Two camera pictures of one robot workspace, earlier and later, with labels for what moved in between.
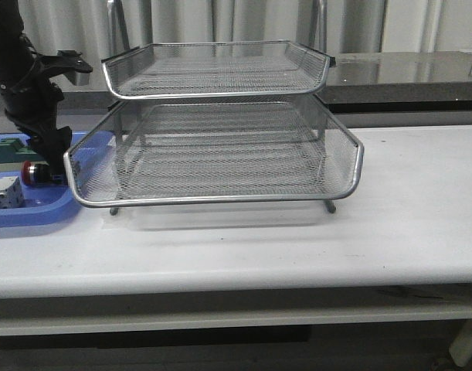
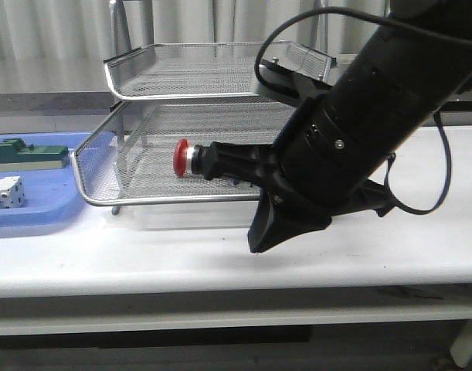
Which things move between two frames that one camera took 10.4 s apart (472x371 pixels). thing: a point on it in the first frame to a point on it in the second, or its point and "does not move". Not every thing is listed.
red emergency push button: [28, 172] to [183, 158]
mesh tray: [215, 69] does not move
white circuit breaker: [5, 192] does not move
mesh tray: [213, 148] does not move
